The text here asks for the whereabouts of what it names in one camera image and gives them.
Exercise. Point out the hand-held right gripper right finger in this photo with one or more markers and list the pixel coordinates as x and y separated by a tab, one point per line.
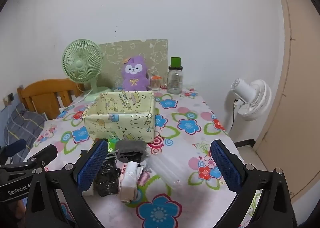
225	165

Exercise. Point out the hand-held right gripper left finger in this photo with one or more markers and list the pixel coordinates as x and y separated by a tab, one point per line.
92	165

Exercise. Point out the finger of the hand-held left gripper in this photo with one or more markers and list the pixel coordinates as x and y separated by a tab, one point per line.
15	146
45	154

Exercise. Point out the black plastic bag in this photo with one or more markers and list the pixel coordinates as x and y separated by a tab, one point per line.
107	180

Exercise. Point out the white cloth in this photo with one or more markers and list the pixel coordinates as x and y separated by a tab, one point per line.
88	190

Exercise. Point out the green orange tissue packet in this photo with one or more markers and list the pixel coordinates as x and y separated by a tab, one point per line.
112	146

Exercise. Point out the pink white tissue pack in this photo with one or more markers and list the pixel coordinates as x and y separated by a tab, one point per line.
128	178

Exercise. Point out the dark grey sock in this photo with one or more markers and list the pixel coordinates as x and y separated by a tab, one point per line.
130	147

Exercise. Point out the yellow-green cartoon storage box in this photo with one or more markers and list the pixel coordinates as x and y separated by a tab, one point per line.
125	128

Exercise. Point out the grey plaid pillow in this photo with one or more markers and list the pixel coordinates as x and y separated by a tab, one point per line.
22	123

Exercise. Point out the floral tablecloth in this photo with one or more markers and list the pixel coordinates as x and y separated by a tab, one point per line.
175	140

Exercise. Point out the wooden chair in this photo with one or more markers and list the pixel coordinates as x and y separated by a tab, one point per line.
45	93

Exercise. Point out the white standing fan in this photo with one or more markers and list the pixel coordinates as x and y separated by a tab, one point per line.
250	93

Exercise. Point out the purple plush toy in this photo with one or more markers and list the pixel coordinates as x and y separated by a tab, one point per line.
135	80

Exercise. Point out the green desk fan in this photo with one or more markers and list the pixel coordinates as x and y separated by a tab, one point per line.
80	64

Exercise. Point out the toothpick jar with orange lid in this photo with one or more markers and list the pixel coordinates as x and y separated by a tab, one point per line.
155	84

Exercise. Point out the beige door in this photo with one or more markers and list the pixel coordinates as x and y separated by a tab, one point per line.
300	93

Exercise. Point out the green plastic cup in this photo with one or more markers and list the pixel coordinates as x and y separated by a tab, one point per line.
176	62

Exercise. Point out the cartoon patterned board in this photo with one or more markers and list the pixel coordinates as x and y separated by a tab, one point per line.
140	48

